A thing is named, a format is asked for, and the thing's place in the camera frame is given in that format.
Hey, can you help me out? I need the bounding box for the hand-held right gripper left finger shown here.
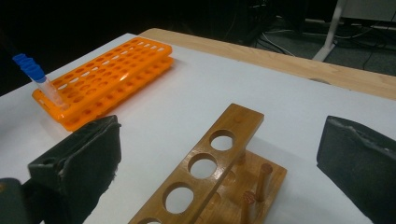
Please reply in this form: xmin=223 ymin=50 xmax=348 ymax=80
xmin=22 ymin=115 xmax=122 ymax=224

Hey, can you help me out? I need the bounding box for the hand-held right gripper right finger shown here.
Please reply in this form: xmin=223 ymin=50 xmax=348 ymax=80
xmin=317 ymin=115 xmax=396 ymax=224

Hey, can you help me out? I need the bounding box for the orange plastic tube rack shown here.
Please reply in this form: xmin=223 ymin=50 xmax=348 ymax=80
xmin=32 ymin=36 xmax=175 ymax=133

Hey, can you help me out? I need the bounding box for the wooden tube rack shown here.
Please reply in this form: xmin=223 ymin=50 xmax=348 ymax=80
xmin=128 ymin=103 xmax=288 ymax=224

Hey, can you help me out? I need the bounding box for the white table sheet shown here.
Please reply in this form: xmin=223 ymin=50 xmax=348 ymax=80
xmin=0 ymin=32 xmax=396 ymax=224

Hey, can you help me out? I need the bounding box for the white metal stand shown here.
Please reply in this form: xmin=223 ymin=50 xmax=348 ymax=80
xmin=312 ymin=0 xmax=396 ymax=63

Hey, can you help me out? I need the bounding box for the white floor cable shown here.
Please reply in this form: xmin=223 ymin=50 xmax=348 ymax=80
xmin=261 ymin=30 xmax=296 ymax=58

